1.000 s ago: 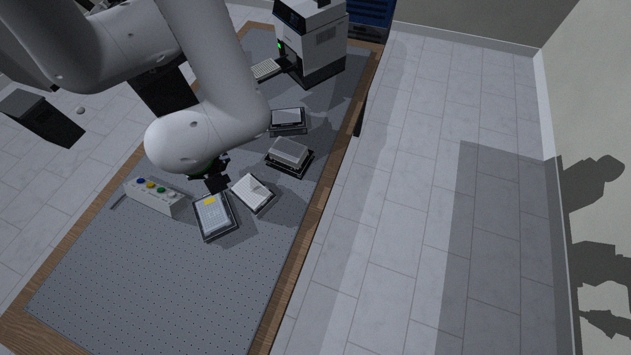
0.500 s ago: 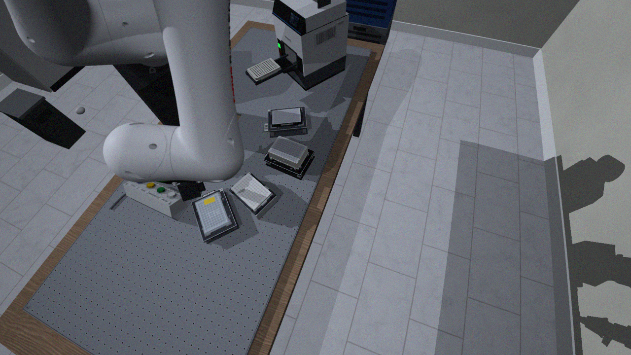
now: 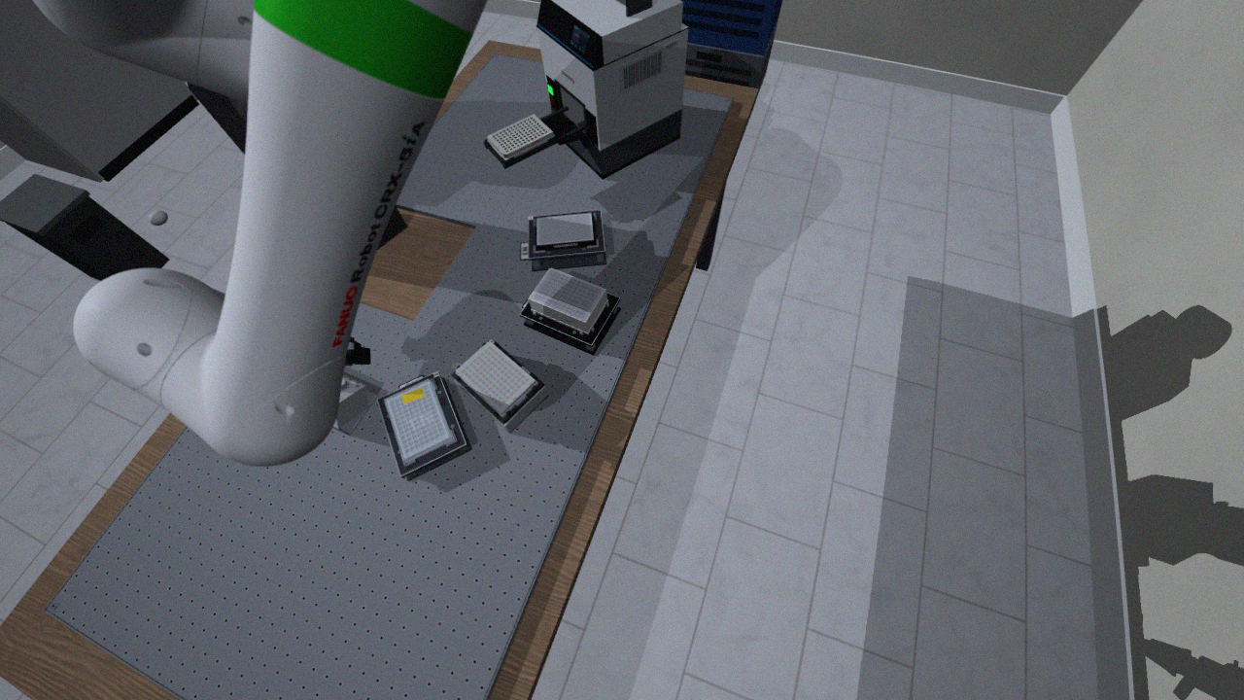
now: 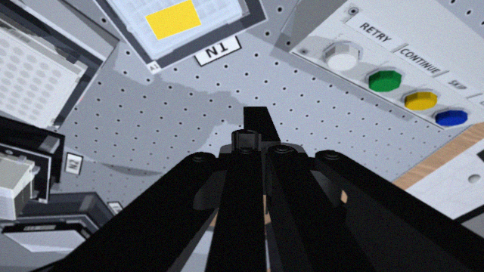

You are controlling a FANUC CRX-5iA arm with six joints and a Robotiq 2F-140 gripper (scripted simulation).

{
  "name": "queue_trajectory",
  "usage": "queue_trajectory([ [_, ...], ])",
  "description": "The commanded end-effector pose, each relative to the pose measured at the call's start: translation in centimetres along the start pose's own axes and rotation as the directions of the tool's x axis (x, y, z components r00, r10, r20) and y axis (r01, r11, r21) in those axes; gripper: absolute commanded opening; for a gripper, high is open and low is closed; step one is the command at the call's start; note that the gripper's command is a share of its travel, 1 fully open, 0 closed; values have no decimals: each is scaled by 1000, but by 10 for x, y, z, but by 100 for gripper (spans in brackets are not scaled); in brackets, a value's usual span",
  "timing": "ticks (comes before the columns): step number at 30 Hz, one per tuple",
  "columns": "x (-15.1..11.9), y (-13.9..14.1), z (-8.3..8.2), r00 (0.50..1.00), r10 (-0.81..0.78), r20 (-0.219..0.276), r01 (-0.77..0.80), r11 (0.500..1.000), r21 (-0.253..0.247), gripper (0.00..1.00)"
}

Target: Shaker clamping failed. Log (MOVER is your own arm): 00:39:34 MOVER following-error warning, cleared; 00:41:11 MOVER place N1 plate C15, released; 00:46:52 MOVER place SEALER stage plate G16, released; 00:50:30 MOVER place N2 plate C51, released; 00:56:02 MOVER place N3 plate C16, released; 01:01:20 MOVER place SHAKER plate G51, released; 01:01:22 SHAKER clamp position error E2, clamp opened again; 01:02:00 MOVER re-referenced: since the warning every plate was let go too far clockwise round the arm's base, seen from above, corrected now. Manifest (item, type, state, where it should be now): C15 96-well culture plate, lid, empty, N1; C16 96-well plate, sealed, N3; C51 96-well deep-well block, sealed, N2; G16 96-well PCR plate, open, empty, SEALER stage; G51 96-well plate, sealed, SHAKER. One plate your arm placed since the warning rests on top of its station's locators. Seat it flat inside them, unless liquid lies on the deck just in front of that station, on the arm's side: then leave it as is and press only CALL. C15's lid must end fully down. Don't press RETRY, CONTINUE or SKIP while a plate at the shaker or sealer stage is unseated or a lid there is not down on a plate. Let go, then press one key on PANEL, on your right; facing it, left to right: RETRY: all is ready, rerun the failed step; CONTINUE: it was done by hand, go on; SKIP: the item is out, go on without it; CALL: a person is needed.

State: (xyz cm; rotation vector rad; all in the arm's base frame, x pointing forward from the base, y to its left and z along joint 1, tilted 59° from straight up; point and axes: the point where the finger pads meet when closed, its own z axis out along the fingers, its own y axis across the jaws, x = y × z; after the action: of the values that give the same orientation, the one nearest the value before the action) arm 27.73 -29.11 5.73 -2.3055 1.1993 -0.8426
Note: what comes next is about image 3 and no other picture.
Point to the light grey button panel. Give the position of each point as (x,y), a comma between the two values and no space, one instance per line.
(354,401)

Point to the clear plastic lid with yellow tape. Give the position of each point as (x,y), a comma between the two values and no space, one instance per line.
(417,420)

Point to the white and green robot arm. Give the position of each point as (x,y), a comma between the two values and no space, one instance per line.
(342,96)

